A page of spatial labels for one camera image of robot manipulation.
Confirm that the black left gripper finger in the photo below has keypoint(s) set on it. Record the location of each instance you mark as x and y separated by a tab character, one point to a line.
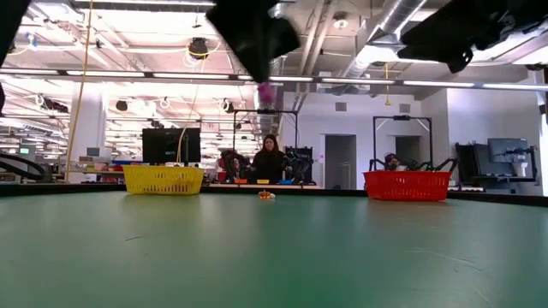
261	68

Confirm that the pink plastic skeleton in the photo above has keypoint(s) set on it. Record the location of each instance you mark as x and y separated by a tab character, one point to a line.
266	93

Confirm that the black background robot arm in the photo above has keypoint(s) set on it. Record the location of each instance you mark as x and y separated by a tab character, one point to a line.
428	166

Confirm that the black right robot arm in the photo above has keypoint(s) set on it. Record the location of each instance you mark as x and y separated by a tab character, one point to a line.
471	25

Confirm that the black ceiling device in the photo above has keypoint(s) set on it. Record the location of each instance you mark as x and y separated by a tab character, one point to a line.
198	48

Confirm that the person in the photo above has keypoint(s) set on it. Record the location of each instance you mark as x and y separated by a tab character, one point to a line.
391	161
269	160

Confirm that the small yellow bin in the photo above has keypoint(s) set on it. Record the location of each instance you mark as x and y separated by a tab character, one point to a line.
262	181

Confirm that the small orange bin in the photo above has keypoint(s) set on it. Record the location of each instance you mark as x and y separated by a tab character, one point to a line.
240	181

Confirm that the small blue bin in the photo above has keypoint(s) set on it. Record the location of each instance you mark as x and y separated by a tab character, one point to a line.
285	181

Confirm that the black computer monitor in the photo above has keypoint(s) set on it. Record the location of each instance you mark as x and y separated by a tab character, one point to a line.
171	145

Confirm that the grey door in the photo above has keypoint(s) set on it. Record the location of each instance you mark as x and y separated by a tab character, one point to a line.
406	147
340	162

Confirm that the orange plastic pumpkin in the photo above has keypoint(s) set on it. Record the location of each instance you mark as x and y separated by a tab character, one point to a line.
264	195

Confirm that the black dome lamp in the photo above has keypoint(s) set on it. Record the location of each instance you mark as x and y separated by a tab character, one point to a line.
122	105

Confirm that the yellow plastic basket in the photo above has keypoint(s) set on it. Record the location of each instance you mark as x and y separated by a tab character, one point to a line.
162	180

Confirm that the long LED light bar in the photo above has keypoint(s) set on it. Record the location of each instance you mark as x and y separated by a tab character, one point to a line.
107	73

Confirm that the red plastic basket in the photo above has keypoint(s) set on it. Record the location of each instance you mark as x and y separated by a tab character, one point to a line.
409	186

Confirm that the green table mat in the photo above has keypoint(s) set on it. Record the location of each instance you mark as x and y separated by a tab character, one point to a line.
128	256

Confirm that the dark desk monitor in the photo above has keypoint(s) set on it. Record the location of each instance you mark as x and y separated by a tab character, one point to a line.
508	149

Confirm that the black desk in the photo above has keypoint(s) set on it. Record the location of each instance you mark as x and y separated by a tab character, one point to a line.
509	179

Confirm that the black gantry frame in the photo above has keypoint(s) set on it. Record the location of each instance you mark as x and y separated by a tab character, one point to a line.
402	117
265	111

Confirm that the slim silver ventilation duct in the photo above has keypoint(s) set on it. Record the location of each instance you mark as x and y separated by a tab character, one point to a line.
385	25

